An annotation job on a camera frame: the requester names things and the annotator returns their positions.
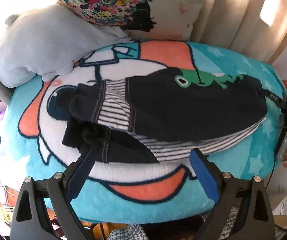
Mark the turquoise cartoon printed blanket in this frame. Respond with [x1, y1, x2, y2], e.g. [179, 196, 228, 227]
[0, 40, 287, 224]

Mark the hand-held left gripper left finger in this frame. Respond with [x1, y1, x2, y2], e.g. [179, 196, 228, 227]
[11, 148, 96, 240]

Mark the red and yellow packet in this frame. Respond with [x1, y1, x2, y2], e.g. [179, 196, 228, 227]
[0, 185, 19, 227]

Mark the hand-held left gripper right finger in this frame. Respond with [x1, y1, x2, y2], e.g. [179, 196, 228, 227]
[189, 148, 276, 240]

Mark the floral printed cushion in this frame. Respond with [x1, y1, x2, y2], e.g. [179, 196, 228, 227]
[41, 0, 215, 42]

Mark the cardboard box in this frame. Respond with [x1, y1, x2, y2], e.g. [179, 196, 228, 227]
[271, 195, 287, 232]

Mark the beige curtain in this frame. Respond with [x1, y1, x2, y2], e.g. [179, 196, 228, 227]
[192, 0, 287, 64]

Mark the black cable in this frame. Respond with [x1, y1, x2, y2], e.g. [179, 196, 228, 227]
[265, 127, 287, 198]

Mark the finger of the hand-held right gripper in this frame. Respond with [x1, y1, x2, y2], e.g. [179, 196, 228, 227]
[260, 86, 287, 114]

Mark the grey plush pillow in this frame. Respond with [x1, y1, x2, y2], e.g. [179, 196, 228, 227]
[0, 4, 134, 88]

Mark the person's houndstooth clothing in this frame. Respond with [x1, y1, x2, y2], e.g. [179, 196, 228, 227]
[106, 212, 236, 240]

